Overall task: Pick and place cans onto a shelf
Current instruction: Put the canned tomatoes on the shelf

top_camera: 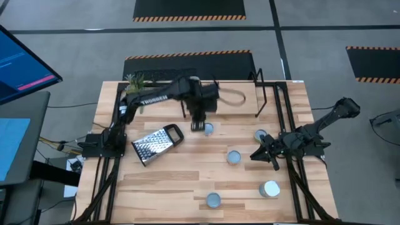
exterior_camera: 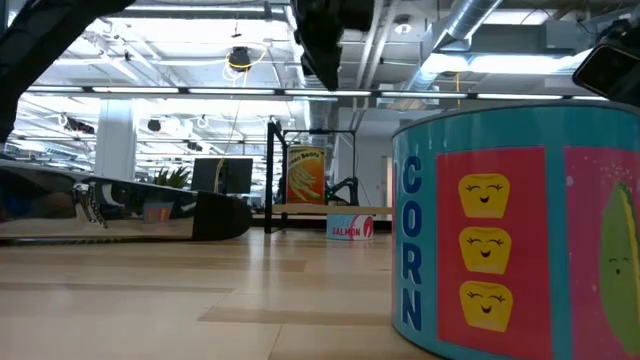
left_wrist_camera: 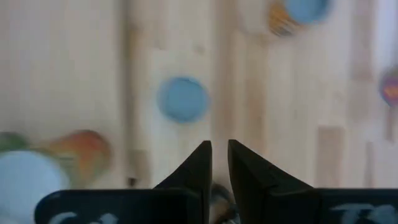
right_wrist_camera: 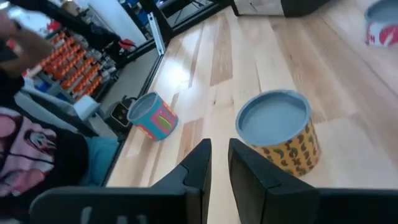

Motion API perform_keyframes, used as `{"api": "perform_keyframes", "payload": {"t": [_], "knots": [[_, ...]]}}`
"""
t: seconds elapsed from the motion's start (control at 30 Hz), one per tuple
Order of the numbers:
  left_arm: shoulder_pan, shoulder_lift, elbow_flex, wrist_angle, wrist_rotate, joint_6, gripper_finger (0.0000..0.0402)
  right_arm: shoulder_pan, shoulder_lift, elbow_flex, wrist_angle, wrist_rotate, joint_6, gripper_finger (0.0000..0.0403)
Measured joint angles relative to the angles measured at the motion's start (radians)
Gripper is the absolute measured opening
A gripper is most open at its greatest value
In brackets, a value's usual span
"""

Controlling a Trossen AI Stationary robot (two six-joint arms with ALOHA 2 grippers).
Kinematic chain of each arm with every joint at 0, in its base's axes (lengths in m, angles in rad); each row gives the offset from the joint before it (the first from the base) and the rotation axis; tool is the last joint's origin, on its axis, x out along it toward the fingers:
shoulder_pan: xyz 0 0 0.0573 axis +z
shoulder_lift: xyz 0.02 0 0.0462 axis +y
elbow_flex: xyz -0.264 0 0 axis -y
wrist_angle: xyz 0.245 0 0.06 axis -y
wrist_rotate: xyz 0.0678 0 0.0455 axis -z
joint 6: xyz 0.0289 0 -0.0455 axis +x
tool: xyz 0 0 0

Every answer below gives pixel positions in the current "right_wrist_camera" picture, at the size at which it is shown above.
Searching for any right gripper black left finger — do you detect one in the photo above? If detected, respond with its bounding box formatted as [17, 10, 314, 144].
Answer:
[29, 138, 212, 224]

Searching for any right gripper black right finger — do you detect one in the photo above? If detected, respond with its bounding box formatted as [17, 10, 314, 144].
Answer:
[228, 138, 398, 224]

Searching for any short blue pink corn can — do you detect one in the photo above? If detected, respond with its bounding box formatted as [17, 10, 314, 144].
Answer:
[126, 91, 179, 142]

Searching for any short yellow brown-print can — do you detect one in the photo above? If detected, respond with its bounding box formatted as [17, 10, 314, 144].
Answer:
[235, 89, 321, 178]

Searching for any short red white can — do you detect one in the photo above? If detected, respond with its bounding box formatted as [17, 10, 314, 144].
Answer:
[364, 0, 398, 49]

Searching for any black box device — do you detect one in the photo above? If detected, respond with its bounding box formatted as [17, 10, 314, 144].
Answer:
[110, 96, 132, 131]

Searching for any grey office chair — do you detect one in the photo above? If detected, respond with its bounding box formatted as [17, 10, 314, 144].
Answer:
[14, 83, 103, 138]

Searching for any silver aluminium extrusion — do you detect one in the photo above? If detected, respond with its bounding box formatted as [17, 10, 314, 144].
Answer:
[147, 11, 166, 57]

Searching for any person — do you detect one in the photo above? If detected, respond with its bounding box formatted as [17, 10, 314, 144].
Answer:
[0, 6, 121, 224]

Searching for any rack of orange parts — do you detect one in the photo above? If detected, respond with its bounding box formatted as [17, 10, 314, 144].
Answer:
[23, 29, 113, 100]

